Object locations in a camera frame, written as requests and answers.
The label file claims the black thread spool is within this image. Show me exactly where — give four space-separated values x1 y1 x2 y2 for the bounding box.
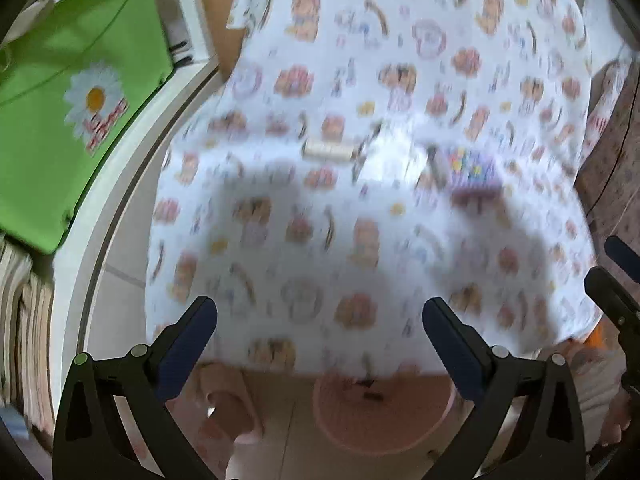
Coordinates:
362 391 385 402

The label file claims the pink trash basket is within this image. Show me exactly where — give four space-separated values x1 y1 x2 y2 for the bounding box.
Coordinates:
312 373 456 457

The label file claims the person right hand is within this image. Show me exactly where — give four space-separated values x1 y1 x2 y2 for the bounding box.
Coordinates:
538 340 628 450

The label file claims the pink slipper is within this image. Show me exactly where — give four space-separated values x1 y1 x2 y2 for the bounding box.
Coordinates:
198 363 264 445

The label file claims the purple patterned small box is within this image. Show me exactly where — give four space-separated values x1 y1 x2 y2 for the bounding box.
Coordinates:
427 145 502 198

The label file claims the crumpled white tissue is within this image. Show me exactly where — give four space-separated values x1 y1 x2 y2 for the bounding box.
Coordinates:
352 122 428 185

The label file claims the teddy bear print tablecloth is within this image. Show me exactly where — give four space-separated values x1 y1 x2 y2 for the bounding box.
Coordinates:
144 0 601 377

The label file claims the beige thread spool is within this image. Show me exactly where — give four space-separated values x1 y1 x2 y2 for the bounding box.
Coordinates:
302 139 357 162

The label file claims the green plastic storage bin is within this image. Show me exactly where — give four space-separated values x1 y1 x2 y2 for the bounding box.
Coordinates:
1 0 174 254

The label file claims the white shelf unit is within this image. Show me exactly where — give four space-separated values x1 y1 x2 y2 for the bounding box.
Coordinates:
0 0 227 436

